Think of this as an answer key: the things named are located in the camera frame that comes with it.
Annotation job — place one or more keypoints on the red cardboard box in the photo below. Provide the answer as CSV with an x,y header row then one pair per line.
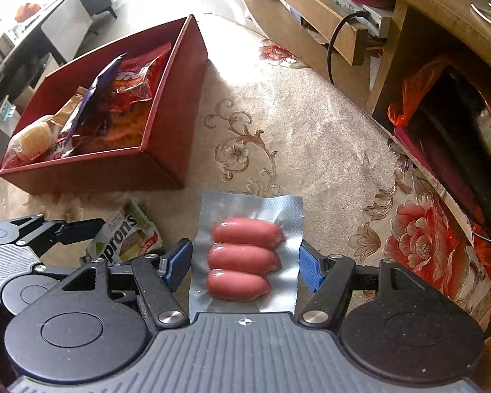
x,y
163,139

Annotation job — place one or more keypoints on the blue snack packet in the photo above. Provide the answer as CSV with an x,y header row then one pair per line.
x,y
94,94

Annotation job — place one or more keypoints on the vacuum-packed sausage pack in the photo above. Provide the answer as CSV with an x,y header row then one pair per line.
x,y
241,254

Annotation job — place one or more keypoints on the golden cracker packet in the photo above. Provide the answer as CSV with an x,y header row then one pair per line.
x,y
69,110

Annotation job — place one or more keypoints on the red snack packet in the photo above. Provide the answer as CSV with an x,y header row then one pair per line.
x,y
135,77

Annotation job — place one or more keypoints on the yellow pastry packet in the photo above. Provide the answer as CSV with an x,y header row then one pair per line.
x,y
118,131

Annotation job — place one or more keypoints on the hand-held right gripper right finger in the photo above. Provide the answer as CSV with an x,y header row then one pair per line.
x,y
311,268

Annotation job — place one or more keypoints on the green and red wafer packet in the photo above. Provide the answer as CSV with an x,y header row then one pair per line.
x,y
122,233

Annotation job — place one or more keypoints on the clear bread packet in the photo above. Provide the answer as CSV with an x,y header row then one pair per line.
x,y
30,139

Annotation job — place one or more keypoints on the wooden television cabinet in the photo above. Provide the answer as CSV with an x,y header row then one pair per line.
x,y
311,12

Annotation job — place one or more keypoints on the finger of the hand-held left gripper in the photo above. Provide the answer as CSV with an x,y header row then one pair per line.
x,y
69,233

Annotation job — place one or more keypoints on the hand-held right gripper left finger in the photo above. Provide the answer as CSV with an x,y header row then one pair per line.
x,y
178,264

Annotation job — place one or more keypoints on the white snack packet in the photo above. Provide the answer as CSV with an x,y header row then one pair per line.
x,y
59,150

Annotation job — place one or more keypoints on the orange plastic bag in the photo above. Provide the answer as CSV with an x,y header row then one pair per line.
x,y
409,102

